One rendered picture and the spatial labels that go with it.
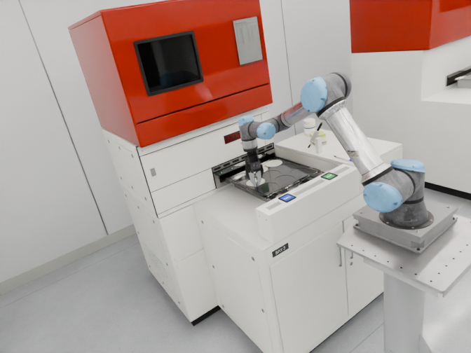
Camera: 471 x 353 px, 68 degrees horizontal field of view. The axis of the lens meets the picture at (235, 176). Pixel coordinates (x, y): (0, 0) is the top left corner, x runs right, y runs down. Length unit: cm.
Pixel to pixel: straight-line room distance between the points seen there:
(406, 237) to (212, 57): 118
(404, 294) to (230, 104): 119
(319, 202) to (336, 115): 46
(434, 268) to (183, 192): 120
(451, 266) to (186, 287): 138
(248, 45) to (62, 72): 168
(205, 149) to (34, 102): 163
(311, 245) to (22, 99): 237
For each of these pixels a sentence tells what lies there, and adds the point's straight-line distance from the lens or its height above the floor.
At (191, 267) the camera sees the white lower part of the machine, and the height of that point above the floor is 44.
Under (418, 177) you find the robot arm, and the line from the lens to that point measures 139.
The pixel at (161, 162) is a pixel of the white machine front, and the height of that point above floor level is 111.
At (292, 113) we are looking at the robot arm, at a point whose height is 127.
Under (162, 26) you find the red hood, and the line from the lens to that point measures 172.
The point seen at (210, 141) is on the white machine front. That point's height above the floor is 112.
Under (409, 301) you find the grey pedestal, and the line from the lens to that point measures 167.
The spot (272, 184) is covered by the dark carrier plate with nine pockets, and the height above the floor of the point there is 90.
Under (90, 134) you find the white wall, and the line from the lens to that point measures 321.
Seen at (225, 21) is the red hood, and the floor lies 169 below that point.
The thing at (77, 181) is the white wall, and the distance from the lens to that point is 327.
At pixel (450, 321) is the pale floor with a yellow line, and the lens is 238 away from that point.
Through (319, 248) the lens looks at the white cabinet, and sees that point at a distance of 171.
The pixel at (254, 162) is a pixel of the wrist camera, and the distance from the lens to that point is 167.
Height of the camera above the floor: 168
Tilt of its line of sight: 23 degrees down
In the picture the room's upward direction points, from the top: 11 degrees counter-clockwise
